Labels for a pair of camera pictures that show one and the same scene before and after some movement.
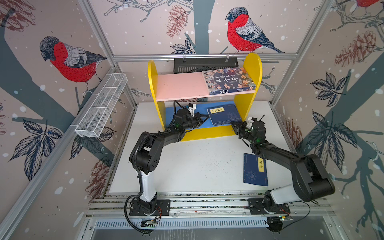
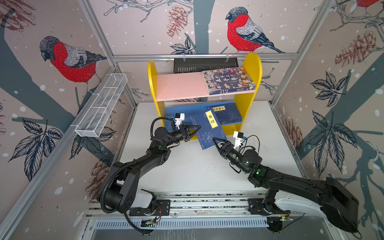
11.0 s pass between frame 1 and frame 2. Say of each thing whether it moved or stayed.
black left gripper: moved
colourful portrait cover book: stayed
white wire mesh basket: stayed
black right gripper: moved
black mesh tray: stayed
